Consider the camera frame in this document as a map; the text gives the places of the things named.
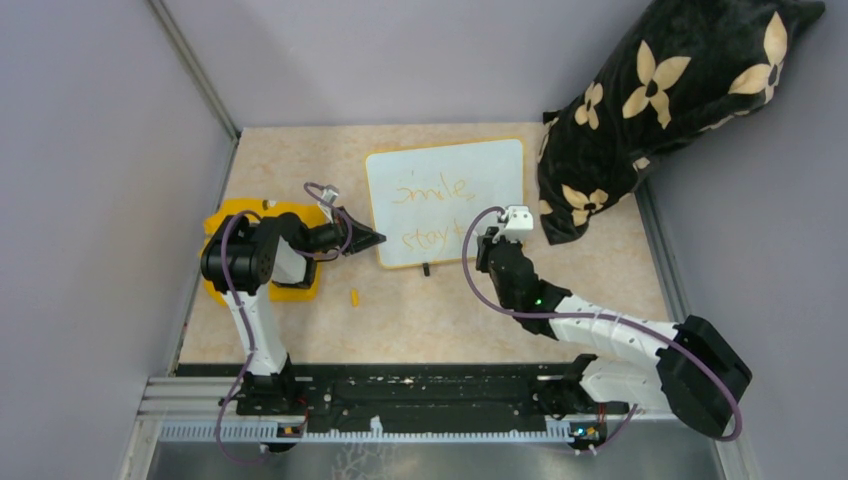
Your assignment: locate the black floral pillow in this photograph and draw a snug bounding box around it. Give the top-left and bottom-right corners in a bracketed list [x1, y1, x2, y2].
[536, 1, 826, 245]

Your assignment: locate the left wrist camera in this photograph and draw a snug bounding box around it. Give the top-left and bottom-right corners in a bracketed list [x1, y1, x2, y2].
[319, 185, 339, 211]

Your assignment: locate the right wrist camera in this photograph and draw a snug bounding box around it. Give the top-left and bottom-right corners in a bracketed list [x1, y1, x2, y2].
[493, 205, 534, 245]

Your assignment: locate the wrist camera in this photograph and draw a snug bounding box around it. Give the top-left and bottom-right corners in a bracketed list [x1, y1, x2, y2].
[319, 185, 339, 211]
[493, 205, 534, 245]

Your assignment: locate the yellow folded cloth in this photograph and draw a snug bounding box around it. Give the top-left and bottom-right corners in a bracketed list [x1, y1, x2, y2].
[202, 197, 325, 304]

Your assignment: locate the white whiteboard yellow rim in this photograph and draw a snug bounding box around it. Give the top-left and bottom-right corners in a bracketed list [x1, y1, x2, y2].
[364, 137, 525, 269]

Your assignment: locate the aluminium frame post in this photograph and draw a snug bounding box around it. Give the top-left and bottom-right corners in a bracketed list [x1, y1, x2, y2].
[145, 0, 241, 142]

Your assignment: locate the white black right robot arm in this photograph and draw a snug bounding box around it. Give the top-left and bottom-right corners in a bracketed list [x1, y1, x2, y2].
[475, 227, 753, 441]

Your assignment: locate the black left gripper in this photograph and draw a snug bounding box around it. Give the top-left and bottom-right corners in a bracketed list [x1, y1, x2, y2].
[301, 205, 386, 255]

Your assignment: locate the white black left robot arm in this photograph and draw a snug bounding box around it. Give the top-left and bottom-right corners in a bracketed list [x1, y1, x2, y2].
[200, 209, 387, 414]

